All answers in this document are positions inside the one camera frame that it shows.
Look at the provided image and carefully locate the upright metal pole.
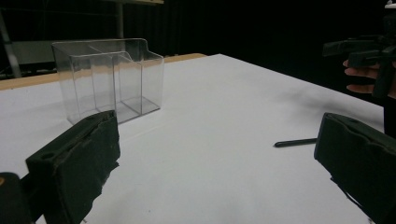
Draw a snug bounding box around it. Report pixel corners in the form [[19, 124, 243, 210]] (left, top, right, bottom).
[[116, 2, 125, 40]]

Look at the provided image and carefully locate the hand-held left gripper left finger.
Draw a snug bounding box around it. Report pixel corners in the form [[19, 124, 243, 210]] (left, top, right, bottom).
[[25, 109, 121, 224]]

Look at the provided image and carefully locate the clear plastic divided container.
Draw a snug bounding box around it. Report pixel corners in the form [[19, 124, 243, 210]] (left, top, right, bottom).
[[50, 37, 165, 126]]

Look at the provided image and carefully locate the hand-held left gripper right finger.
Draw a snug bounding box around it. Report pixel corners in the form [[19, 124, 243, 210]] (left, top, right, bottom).
[[313, 112, 396, 224]]

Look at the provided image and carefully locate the grey panel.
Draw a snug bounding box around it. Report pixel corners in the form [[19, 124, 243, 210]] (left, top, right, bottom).
[[11, 39, 64, 65]]

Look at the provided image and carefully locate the slanted metal stand leg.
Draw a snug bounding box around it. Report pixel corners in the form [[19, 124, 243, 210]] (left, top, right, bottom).
[[0, 11, 23, 79]]

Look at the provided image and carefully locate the black pen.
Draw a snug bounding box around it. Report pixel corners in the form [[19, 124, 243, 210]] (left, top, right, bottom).
[[274, 137, 318, 148]]

